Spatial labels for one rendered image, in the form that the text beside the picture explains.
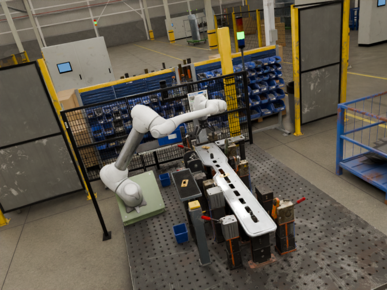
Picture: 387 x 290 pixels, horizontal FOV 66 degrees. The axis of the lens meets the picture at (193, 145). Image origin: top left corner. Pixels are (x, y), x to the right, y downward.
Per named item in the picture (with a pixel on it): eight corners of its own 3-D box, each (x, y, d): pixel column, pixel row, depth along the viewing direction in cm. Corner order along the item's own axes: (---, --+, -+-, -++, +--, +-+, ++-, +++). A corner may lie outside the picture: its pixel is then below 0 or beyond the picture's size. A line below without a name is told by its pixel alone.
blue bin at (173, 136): (188, 140, 303) (186, 128, 298) (159, 145, 302) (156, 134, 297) (186, 134, 319) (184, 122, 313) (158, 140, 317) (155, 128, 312)
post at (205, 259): (212, 263, 194) (202, 208, 176) (201, 267, 193) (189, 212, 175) (209, 255, 201) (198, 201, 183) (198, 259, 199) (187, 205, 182)
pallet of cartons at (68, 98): (104, 141, 643) (89, 94, 601) (66, 151, 629) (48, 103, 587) (105, 125, 751) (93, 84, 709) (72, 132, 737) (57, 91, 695)
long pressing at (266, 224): (283, 228, 172) (283, 225, 171) (246, 239, 168) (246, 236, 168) (214, 142, 296) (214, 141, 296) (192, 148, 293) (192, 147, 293)
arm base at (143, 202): (128, 218, 245) (128, 216, 240) (119, 194, 253) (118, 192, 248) (149, 209, 251) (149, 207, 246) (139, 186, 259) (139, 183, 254)
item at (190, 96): (211, 116, 322) (207, 88, 310) (191, 121, 319) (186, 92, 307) (211, 115, 324) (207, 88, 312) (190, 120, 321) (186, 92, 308)
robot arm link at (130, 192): (133, 211, 243) (131, 203, 223) (117, 197, 246) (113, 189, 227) (147, 196, 249) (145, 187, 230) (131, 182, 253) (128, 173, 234)
